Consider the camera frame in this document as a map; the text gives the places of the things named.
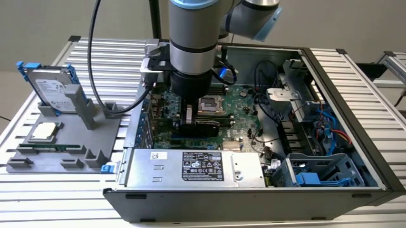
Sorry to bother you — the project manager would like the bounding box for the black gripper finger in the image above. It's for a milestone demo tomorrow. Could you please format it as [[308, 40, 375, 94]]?
[[179, 97, 199, 133]]

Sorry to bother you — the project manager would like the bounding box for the CPU socket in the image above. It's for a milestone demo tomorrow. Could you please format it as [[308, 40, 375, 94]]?
[[197, 96, 223, 113]]

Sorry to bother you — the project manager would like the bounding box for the metal socket cover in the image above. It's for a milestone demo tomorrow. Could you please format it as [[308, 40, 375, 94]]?
[[197, 96, 223, 112]]

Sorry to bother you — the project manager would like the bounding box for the metal IO port block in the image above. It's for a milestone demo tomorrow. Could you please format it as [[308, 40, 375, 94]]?
[[151, 94, 163, 114]]

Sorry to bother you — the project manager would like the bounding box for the green motherboard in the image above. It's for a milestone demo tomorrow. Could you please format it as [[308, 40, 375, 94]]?
[[152, 83, 263, 152]]

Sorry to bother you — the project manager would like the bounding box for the silver chipset heatsink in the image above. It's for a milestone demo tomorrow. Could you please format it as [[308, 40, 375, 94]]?
[[221, 142, 243, 152]]

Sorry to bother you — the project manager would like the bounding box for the silver power supply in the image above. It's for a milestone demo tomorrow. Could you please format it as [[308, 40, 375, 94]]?
[[125, 148, 267, 188]]

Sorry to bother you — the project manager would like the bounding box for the black stand pole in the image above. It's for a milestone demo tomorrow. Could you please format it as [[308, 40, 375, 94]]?
[[148, 0, 163, 40]]

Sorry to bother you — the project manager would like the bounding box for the silver drive cage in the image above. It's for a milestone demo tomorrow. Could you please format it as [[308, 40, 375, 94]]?
[[266, 58, 323, 123]]

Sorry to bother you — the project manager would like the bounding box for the grey parts rack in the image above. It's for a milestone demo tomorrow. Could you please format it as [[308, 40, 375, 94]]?
[[5, 85, 127, 175]]

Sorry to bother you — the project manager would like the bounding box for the grey disk bay cage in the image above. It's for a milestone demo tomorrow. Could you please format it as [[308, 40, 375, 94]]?
[[272, 153, 366, 188]]

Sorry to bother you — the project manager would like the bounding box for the black silver PC case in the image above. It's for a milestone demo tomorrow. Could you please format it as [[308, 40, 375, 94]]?
[[103, 39, 406, 224]]

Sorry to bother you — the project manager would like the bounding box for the hard disk blue carrier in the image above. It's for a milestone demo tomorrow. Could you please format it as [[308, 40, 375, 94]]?
[[14, 60, 88, 117]]

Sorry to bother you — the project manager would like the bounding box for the silver CPU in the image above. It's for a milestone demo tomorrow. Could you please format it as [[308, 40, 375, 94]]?
[[33, 123, 60, 138]]

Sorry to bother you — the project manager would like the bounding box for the blue disk bay latch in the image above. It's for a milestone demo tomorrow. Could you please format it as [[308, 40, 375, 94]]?
[[296, 172, 352, 187]]

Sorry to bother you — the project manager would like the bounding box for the green RAM stick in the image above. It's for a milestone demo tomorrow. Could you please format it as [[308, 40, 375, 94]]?
[[18, 143, 81, 152]]

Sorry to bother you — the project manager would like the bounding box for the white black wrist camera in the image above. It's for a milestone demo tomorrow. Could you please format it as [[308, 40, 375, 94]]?
[[139, 53, 173, 81]]

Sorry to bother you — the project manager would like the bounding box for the long black looped wire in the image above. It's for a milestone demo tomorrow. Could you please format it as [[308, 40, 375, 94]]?
[[254, 60, 279, 95]]

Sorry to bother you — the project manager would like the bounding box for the blue data wire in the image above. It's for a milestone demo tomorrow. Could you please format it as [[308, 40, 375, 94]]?
[[312, 106, 339, 155]]

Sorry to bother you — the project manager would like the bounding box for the red wire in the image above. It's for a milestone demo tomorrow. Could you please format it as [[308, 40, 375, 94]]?
[[331, 128, 354, 145]]

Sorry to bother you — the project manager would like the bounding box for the black rail bracket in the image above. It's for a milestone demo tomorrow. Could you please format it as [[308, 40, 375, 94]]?
[[354, 62, 388, 80]]

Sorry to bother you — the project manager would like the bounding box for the aluminium frame rail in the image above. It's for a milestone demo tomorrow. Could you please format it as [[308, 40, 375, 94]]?
[[372, 51, 406, 90]]

